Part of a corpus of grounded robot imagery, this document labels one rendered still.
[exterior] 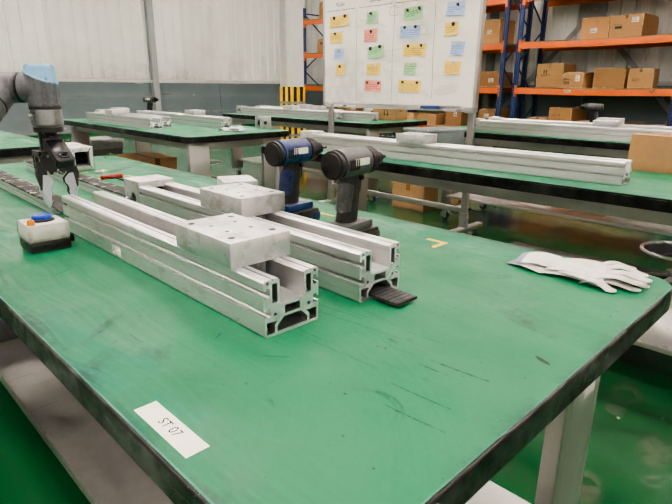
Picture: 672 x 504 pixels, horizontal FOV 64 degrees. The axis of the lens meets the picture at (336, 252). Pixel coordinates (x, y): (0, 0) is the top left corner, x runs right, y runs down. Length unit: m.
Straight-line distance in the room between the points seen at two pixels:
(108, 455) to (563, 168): 1.82
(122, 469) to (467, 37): 3.31
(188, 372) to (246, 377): 0.07
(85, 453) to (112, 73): 12.15
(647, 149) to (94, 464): 2.33
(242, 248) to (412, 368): 0.29
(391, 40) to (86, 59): 9.63
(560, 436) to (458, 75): 3.14
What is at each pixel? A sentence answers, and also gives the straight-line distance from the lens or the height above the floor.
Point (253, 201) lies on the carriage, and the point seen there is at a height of 0.90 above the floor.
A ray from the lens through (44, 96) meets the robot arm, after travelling 1.57.
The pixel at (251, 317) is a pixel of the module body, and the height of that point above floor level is 0.80.
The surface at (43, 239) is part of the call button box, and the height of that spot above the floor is 0.81.
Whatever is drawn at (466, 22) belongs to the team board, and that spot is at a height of 1.53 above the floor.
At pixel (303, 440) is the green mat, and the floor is 0.78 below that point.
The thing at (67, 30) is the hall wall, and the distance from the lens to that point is 13.10.
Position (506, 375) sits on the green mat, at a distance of 0.71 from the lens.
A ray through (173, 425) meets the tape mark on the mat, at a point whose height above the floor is 0.78.
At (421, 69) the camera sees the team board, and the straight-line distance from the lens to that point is 4.14.
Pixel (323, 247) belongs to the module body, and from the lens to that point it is 0.91.
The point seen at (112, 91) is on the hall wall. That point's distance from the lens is 13.34.
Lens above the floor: 1.12
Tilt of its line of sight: 17 degrees down
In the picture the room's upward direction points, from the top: straight up
